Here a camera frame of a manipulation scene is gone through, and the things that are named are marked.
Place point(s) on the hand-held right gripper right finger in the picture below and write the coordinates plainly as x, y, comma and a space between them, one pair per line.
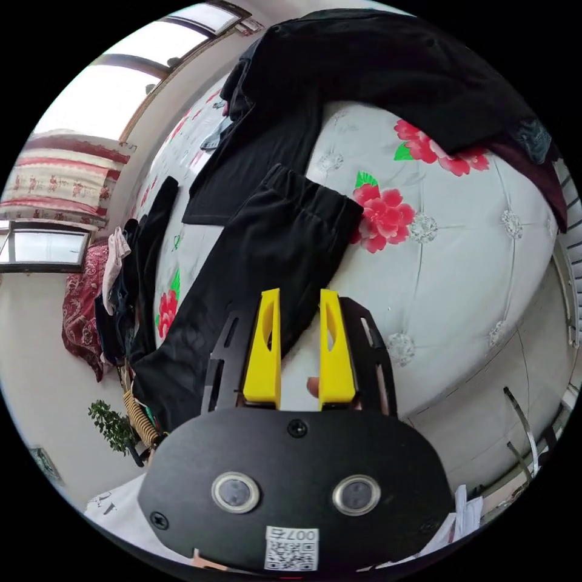
335, 368

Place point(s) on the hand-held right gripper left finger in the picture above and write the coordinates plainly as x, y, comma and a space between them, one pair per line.
263, 363

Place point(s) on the black long pants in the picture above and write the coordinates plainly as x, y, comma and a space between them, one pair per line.
273, 236

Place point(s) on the person's right hand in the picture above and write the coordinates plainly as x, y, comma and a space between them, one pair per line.
313, 387

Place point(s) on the bed with floral sheet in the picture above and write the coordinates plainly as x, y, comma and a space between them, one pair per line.
454, 282

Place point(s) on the pile of mixed clothes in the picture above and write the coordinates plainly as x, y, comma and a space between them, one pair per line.
147, 254

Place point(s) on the green potted plant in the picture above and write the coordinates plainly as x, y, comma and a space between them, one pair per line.
109, 425

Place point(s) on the dark red patterned quilt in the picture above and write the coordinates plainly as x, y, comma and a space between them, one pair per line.
82, 313

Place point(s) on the small window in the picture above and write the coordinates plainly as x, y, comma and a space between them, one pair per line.
47, 245

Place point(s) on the striped floral folded quilt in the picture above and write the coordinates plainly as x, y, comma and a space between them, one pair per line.
59, 182

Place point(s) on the pile of dark clothes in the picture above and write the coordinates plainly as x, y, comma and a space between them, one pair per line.
363, 59

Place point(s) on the large window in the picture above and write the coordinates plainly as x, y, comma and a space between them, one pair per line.
136, 68

